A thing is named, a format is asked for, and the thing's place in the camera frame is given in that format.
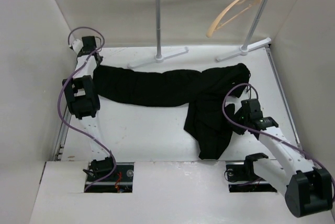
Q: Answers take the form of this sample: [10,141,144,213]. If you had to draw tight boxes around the black trousers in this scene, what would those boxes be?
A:
[93,63,251,160]

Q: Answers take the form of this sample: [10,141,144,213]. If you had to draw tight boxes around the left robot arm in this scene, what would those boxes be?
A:
[64,36,117,182]

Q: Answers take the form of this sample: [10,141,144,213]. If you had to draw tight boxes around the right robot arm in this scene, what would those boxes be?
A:
[230,98,333,218]

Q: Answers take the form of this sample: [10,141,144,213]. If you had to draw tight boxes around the beige plastic hanger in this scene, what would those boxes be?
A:
[206,0,261,38]

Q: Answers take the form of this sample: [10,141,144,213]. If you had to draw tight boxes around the white clothes rack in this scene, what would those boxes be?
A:
[128,0,281,69]

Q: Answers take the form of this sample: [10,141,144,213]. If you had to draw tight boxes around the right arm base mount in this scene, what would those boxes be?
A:
[224,162,277,193]

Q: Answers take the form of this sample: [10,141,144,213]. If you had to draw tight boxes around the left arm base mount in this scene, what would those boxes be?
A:
[83,163,135,193]

